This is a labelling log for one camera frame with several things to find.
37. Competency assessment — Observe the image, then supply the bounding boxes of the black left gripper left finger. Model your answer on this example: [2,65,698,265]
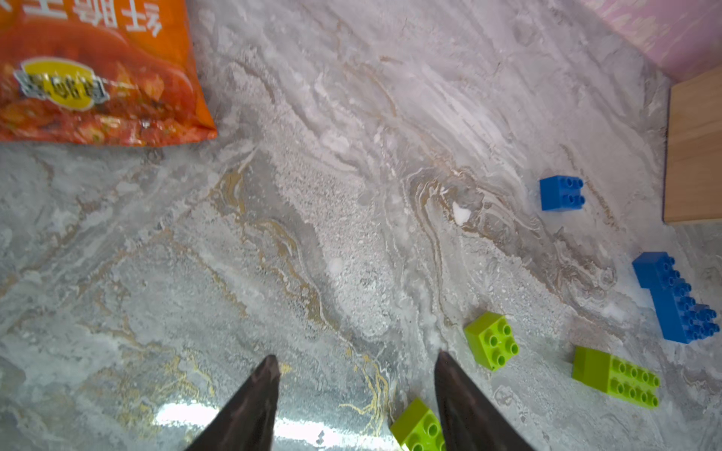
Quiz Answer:
[186,354,281,451]

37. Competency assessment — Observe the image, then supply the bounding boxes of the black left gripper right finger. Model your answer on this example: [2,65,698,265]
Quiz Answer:
[434,351,531,451]

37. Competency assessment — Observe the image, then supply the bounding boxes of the green 2x2 lego brick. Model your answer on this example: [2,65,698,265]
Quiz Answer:
[464,311,520,372]
[390,398,447,451]

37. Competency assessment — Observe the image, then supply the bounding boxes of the green 2x4 lego brick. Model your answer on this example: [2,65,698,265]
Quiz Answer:
[573,346,661,410]

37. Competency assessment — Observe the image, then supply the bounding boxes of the blue lego brick assembly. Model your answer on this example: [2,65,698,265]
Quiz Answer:
[633,252,721,344]

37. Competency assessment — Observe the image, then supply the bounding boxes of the blue 2x2 lego brick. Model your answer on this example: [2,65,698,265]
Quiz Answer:
[540,176,586,212]

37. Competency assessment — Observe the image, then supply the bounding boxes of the wooden shelf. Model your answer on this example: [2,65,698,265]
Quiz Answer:
[663,68,721,225]

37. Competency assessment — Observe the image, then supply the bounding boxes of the orange snack bag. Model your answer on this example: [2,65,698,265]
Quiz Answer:
[1,0,217,147]

